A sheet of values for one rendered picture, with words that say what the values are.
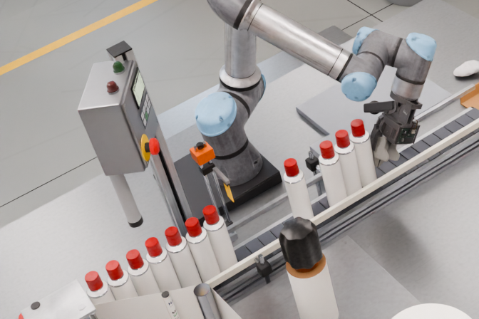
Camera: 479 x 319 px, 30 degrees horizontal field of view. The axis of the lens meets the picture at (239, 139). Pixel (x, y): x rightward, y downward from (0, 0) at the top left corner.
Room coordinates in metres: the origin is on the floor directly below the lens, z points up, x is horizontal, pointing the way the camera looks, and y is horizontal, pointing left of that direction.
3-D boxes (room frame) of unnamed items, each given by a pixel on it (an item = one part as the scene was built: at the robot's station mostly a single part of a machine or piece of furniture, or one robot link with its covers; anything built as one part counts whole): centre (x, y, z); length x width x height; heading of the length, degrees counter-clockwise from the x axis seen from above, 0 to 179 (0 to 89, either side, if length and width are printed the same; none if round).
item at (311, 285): (1.34, -0.06, 1.03); 0.09 x 0.09 x 0.30
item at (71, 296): (1.33, 0.47, 1.14); 0.14 x 0.11 x 0.01; 110
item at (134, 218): (1.61, 0.29, 1.18); 0.04 x 0.04 x 0.21
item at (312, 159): (1.75, -0.18, 0.91); 0.07 x 0.03 x 0.17; 20
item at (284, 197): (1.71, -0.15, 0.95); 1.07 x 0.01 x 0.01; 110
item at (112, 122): (1.61, 0.24, 1.38); 0.17 x 0.10 x 0.19; 165
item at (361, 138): (1.73, -0.29, 0.98); 0.05 x 0.05 x 0.20
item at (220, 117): (1.96, 0.04, 1.03); 0.13 x 0.12 x 0.14; 146
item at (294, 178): (1.65, -0.10, 0.98); 0.05 x 0.05 x 0.20
